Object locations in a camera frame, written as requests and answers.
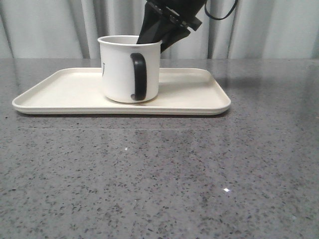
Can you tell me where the cream rectangular plastic tray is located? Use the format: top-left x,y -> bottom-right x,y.
12,68 -> 231,116

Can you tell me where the grey pleated curtain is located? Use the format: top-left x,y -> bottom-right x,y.
0,0 -> 319,59

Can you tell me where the black cable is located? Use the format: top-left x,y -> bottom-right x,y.
204,0 -> 238,21

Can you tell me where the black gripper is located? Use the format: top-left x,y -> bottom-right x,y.
137,0 -> 206,53

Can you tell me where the white smiley mug black handle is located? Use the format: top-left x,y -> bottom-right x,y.
98,35 -> 161,103

